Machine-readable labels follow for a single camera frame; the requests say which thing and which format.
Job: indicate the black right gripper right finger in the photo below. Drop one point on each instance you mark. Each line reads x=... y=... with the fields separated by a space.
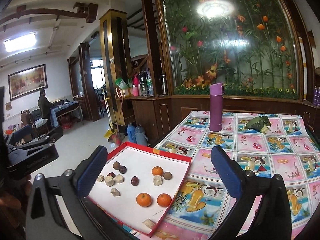
x=245 y=186

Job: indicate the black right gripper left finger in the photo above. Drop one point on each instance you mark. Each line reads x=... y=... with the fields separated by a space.
x=76 y=185

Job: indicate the dark red jujube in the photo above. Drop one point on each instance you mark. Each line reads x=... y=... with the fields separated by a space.
x=135 y=181

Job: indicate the beige sugarcane chunk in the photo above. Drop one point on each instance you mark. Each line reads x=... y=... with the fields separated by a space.
x=157 y=180

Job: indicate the orange mandarin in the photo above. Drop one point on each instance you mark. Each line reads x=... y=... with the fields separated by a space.
x=144 y=200
x=164 y=200
x=157 y=171

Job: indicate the left hand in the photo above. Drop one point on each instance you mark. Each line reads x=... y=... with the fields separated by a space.
x=13 y=209

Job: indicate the beige chunk in tray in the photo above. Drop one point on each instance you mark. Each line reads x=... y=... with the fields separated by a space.
x=109 y=181

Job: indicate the beige chunk lower tray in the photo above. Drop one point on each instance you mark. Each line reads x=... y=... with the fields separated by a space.
x=119 y=179

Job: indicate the brown round longan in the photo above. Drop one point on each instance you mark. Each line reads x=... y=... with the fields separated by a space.
x=116 y=165

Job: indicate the dark jujube in tray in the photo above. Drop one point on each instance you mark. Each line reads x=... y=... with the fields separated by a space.
x=123 y=170

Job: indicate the person in dark jacket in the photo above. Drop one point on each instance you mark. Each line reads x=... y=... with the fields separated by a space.
x=45 y=107

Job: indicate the fruit pattern tablecloth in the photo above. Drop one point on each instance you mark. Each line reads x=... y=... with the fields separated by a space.
x=289 y=148

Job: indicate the red white tray box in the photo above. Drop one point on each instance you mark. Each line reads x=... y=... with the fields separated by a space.
x=119 y=201

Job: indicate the red broom and dustpan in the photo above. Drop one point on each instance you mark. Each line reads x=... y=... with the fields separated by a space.
x=112 y=134

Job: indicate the green leafy vegetable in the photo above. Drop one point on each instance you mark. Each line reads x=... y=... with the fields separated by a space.
x=260 y=124

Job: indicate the blue thermos jug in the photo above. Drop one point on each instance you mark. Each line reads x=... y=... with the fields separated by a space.
x=131 y=133

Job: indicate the grey-blue thermos jug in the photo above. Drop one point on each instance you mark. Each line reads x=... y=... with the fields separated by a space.
x=140 y=136

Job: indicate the purple thermos bottle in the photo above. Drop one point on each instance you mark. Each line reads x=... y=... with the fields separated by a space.
x=216 y=106

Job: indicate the flower glass partition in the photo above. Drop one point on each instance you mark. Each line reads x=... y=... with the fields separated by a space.
x=249 y=46

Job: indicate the framed wall painting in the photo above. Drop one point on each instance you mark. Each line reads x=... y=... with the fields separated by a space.
x=27 y=81

